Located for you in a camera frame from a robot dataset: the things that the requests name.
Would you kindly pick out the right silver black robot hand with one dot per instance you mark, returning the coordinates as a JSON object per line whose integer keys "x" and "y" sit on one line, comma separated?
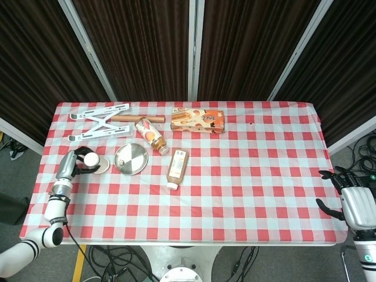
{"x": 359, "y": 208}

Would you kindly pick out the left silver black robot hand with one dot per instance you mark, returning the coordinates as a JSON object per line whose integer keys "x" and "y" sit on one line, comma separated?
{"x": 66, "y": 164}

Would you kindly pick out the white paper cup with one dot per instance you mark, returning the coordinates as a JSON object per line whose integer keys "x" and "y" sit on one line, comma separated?
{"x": 93, "y": 159}

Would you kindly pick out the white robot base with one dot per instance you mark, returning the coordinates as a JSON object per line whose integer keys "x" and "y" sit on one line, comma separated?
{"x": 179, "y": 261}

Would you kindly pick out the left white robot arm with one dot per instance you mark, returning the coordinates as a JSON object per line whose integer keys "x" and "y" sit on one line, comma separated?
{"x": 55, "y": 208}

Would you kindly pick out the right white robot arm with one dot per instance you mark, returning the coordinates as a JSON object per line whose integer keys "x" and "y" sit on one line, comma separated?
{"x": 367, "y": 255}

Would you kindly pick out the round metal plate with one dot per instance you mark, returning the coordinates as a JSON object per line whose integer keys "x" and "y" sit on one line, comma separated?
{"x": 135, "y": 155}

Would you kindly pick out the black power strip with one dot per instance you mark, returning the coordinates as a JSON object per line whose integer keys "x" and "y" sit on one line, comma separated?
{"x": 368, "y": 179}

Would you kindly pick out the white folding laptop stand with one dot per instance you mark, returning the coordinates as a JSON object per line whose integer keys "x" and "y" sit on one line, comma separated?
{"x": 101, "y": 123}

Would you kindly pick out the brown wooden rolling pin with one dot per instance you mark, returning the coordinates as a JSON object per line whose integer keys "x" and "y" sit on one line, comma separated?
{"x": 123, "y": 118}

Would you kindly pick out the peach drink bottle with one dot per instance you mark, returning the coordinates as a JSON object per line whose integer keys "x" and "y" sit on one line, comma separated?
{"x": 149, "y": 133}

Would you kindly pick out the dark brown partition panel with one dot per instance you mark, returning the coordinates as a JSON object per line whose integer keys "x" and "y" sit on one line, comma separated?
{"x": 138, "y": 50}
{"x": 38, "y": 58}
{"x": 343, "y": 73}
{"x": 252, "y": 50}

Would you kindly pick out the brown sauce bottle white cap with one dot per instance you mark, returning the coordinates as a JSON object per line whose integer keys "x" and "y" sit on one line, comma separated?
{"x": 177, "y": 166}

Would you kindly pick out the red white checked tablecloth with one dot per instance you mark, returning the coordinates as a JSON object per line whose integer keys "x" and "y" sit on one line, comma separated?
{"x": 249, "y": 176}

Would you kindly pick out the orange biscuit box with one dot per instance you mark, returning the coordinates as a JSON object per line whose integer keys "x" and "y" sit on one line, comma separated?
{"x": 196, "y": 120}

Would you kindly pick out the white partition post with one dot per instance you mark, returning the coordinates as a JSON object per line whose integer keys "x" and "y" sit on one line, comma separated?
{"x": 195, "y": 50}
{"x": 299, "y": 50}
{"x": 88, "y": 50}

